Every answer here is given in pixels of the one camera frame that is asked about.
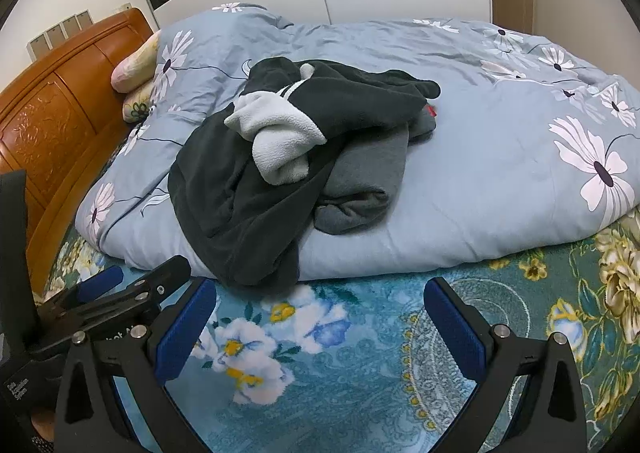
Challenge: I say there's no cream pillow green flower print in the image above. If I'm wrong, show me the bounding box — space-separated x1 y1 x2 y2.
122 80 157 124

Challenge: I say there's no pink floral pillow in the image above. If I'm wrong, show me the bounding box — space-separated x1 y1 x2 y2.
111 30 163 94

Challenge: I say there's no dark fleece jacket white lining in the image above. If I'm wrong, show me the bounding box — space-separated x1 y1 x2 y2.
167 56 442 288

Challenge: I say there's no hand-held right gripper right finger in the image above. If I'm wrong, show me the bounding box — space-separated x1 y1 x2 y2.
424 277 588 453

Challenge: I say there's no grey fleece garment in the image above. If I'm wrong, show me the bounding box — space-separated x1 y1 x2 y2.
314 106 438 235

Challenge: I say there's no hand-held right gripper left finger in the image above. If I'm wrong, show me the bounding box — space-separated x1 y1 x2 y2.
54 277 218 453

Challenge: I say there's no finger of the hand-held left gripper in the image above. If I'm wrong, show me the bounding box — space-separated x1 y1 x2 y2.
35 255 192 360
37 266 126 325

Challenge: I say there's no light blue floral duvet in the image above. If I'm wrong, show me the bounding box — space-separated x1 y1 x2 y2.
75 2 640 281

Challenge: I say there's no wooden carved headboard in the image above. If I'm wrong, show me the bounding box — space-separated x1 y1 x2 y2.
0 7 161 294

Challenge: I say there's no teal floral blanket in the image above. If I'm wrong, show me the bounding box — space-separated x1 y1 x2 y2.
42 208 640 453

